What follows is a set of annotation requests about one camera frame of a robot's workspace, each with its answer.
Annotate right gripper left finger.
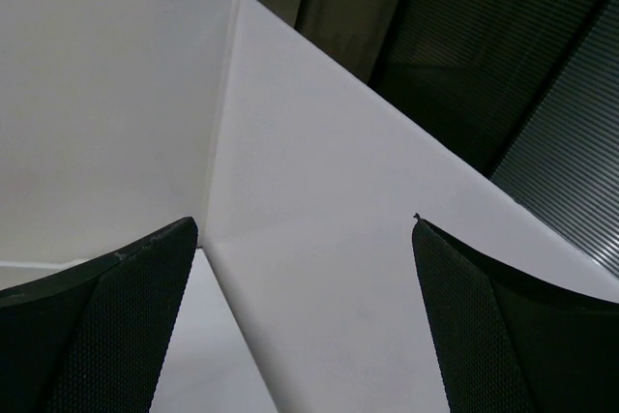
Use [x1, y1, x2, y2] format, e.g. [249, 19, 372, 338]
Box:
[1, 217, 197, 412]

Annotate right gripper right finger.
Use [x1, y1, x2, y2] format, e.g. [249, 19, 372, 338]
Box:
[411, 218, 618, 412]

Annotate dark window blinds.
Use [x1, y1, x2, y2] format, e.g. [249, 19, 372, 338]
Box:
[258, 0, 618, 273]

